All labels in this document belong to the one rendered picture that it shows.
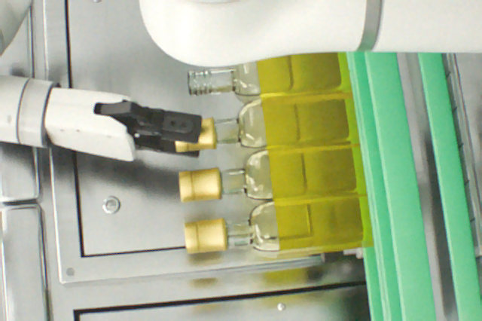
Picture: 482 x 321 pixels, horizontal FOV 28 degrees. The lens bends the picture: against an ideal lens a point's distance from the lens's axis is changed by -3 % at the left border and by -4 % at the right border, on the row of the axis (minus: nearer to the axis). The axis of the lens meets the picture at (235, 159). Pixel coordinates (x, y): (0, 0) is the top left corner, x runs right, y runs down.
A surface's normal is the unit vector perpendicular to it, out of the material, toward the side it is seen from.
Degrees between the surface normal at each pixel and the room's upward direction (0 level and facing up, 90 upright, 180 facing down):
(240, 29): 105
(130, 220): 90
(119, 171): 90
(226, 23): 97
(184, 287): 90
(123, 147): 76
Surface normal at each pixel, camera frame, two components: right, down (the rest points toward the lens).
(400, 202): 0.04, -0.25
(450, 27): 0.07, 0.67
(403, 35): 0.07, 0.82
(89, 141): -0.15, 0.95
